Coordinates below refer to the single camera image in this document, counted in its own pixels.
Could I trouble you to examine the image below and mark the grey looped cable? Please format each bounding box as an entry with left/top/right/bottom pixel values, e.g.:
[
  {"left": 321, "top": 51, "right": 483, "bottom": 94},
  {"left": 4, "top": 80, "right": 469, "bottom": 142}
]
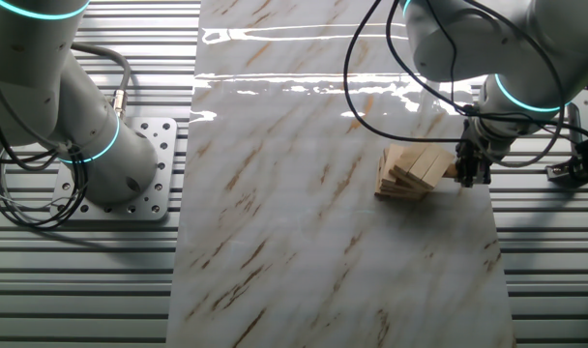
[{"left": 462, "top": 0, "right": 566, "bottom": 169}]

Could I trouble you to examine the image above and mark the white marble pattern mat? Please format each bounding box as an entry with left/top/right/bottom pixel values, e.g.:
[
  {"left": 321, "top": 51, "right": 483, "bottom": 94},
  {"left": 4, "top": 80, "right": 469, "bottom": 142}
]
[{"left": 165, "top": 0, "right": 517, "bottom": 348}]

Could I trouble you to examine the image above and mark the silver depth camera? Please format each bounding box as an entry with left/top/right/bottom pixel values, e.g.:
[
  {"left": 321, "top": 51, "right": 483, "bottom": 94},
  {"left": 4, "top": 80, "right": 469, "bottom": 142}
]
[{"left": 567, "top": 89, "right": 588, "bottom": 146}]

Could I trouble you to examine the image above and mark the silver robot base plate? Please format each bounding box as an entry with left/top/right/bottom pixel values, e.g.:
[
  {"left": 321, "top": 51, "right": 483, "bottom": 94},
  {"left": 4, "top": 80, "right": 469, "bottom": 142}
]
[{"left": 49, "top": 117, "right": 178, "bottom": 222}]

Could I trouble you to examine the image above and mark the grey clamp device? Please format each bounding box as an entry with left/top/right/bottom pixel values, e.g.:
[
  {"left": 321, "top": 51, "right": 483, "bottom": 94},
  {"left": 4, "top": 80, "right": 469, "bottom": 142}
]
[{"left": 544, "top": 136, "right": 588, "bottom": 185}]

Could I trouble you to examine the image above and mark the grey cable with metal connector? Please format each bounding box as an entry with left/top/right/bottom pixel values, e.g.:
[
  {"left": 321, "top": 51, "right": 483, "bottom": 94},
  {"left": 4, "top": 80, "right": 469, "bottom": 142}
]
[{"left": 69, "top": 41, "right": 132, "bottom": 121}]

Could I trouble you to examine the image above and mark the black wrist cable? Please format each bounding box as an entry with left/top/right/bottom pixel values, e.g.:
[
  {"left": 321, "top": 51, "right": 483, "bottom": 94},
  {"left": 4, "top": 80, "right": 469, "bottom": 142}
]
[
  {"left": 385, "top": 0, "right": 479, "bottom": 117},
  {"left": 342, "top": 0, "right": 472, "bottom": 145}
]

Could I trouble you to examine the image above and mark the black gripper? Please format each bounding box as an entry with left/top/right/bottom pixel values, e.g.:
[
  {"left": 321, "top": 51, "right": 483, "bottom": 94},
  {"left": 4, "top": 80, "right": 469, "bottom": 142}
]
[{"left": 453, "top": 118, "right": 501, "bottom": 189}]

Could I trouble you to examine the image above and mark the black base cable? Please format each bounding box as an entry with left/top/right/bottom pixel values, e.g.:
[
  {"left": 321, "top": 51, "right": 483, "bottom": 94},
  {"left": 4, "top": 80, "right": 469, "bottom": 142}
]
[{"left": 0, "top": 86, "right": 88, "bottom": 231}]

